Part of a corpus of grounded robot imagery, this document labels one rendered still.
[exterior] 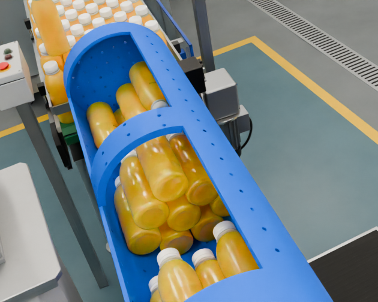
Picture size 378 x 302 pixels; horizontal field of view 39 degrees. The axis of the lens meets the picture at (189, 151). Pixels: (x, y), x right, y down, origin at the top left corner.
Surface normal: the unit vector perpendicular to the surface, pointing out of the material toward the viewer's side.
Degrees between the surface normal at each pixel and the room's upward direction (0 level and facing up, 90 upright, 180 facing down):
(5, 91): 90
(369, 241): 0
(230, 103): 90
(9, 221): 0
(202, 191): 91
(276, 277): 25
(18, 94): 90
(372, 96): 0
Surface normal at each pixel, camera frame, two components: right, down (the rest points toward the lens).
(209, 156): 0.29, -0.81
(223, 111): 0.32, 0.58
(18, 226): -0.16, -0.75
